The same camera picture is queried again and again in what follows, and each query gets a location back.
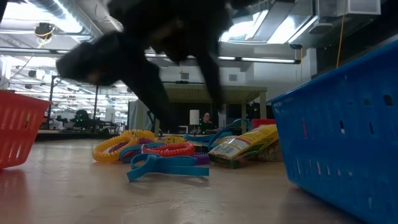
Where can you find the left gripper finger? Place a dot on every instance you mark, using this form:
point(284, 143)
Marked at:
point(152, 90)
point(213, 77)

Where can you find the blue plastic basket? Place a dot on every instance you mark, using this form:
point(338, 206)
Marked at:
point(342, 155)

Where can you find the person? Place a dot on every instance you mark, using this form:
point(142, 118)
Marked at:
point(206, 123)

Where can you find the black gantry frame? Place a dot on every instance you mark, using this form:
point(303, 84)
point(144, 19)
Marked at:
point(51, 99)

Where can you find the long LED light bar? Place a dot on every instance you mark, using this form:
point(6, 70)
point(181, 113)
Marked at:
point(267, 59)

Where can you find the orange spiral coil wristband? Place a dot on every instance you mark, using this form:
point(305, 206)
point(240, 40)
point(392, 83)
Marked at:
point(171, 152)

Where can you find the yellow spiral coil wristband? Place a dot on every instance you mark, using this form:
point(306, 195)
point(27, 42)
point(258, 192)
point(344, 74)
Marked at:
point(140, 133)
point(99, 155)

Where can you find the purple spiral coil wristband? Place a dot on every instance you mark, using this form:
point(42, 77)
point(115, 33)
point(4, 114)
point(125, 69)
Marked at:
point(202, 159)
point(118, 146)

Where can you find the black lab robot arms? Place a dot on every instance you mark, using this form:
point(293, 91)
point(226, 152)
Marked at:
point(81, 116)

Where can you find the orange plastic basket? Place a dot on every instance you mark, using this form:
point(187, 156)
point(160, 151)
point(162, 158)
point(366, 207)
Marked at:
point(18, 130)

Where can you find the green perforated metal shelf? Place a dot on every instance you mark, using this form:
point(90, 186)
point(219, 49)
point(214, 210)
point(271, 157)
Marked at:
point(242, 93)

